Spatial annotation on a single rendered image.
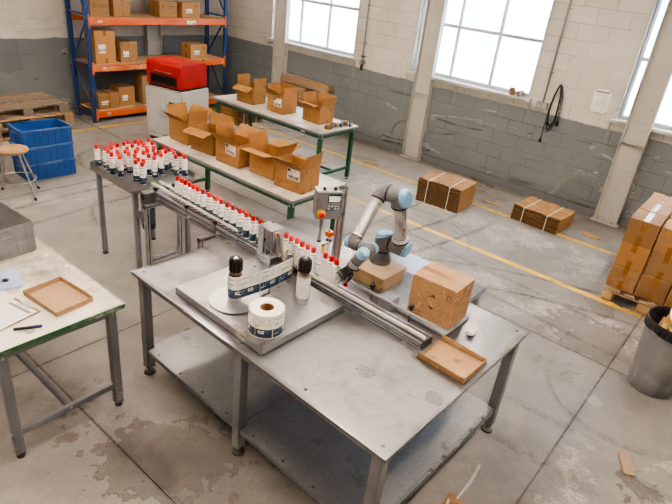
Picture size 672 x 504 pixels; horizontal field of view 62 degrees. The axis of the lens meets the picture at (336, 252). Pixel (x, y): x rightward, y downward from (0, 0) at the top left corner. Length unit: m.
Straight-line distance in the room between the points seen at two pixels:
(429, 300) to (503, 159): 5.61
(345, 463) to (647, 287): 3.83
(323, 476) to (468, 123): 6.69
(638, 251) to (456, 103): 4.08
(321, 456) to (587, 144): 6.15
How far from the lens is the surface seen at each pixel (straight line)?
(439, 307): 3.42
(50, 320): 3.52
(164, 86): 8.89
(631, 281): 6.23
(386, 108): 9.78
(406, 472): 3.43
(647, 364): 5.00
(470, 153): 9.06
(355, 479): 3.33
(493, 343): 3.50
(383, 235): 3.77
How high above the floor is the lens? 2.73
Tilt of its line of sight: 27 degrees down
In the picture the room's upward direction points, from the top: 7 degrees clockwise
